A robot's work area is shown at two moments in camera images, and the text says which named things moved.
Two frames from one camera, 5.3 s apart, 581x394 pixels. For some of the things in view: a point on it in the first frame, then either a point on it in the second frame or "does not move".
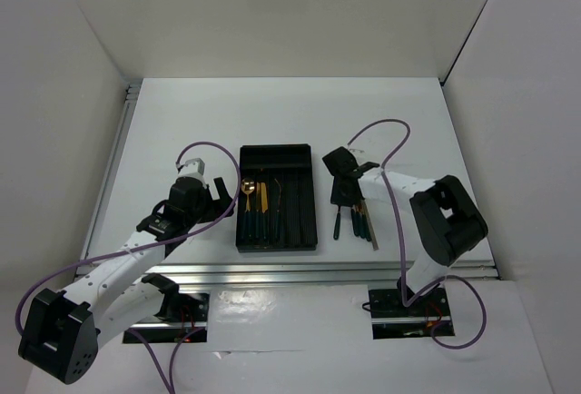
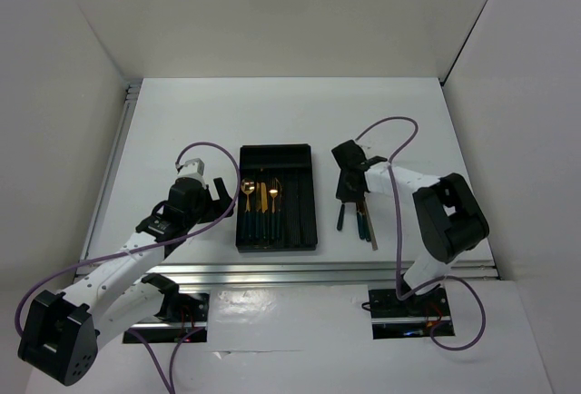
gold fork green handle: [355, 216] to [340, 218]
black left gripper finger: [220, 205] does not move
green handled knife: [263, 208] does not move
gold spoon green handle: [247, 185] does not move
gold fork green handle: [337, 230] to [273, 192]
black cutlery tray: [275, 199] does not move
